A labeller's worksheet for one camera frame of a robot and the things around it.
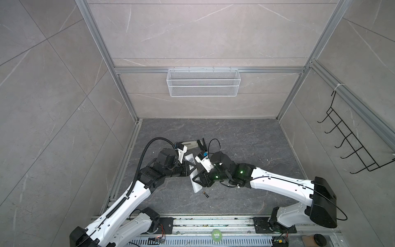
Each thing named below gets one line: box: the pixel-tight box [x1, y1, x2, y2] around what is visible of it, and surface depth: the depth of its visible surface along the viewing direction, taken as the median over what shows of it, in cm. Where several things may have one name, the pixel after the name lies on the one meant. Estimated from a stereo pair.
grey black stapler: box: [181, 140, 200, 150], surface depth 104 cm
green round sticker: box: [211, 228, 223, 242], surface depth 73 cm
